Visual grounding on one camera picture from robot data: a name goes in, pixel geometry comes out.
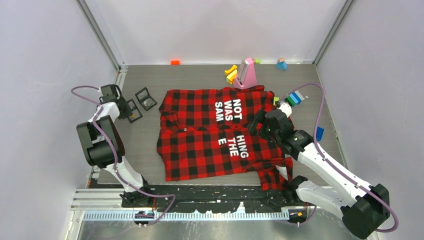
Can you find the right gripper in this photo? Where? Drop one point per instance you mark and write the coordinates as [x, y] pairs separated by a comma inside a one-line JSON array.
[[258, 118]]

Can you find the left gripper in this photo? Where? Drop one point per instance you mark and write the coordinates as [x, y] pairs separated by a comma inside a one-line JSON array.
[[128, 111]]

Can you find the black display box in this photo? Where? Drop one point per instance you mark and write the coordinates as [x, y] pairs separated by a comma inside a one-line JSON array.
[[135, 113], [144, 98]]

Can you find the red black plaid shirt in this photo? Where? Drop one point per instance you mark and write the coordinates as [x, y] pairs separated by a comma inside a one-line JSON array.
[[204, 133]]

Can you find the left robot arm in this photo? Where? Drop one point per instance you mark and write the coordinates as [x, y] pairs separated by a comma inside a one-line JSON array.
[[103, 147]]

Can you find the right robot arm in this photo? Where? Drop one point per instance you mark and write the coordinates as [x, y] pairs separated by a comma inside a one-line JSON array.
[[362, 207]]

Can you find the pink metronome box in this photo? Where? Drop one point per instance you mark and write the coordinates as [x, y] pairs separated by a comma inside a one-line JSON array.
[[246, 75]]

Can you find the stacked colourful bricks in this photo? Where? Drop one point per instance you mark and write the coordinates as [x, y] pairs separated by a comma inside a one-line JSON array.
[[294, 99]]

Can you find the yellow toy blocks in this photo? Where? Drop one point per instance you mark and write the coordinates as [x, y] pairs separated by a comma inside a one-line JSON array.
[[231, 74]]

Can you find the blue lego brick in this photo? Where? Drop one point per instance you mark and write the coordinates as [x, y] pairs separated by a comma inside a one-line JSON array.
[[319, 133]]

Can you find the orange block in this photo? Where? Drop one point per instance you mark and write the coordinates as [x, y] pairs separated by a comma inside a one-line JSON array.
[[175, 62]]

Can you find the blue wooden block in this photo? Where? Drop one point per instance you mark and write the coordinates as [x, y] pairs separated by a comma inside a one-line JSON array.
[[281, 64]]

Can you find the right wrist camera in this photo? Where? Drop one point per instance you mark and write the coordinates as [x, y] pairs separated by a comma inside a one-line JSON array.
[[286, 109]]

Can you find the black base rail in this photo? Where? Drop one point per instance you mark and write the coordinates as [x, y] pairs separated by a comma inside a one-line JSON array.
[[218, 199]]

